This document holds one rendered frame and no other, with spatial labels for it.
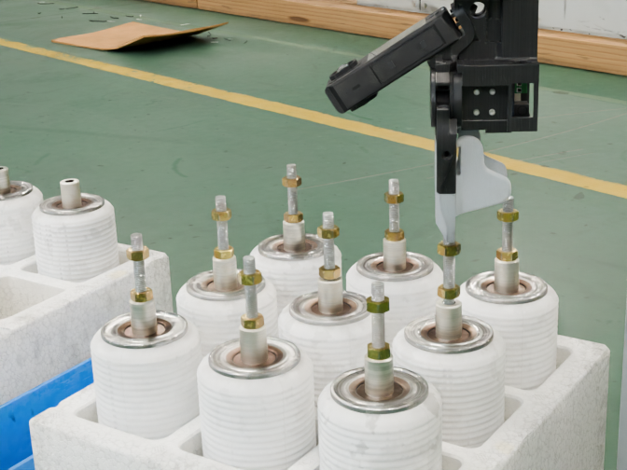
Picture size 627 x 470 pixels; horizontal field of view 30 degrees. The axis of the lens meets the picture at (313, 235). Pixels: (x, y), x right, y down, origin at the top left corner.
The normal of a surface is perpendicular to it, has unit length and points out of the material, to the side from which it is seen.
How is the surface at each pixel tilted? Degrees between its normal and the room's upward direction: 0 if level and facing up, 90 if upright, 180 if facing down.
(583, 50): 90
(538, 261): 0
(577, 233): 0
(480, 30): 90
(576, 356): 0
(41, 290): 90
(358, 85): 87
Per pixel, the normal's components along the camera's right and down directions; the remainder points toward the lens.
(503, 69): -0.07, 0.33
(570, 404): 0.84, 0.15
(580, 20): -0.76, 0.24
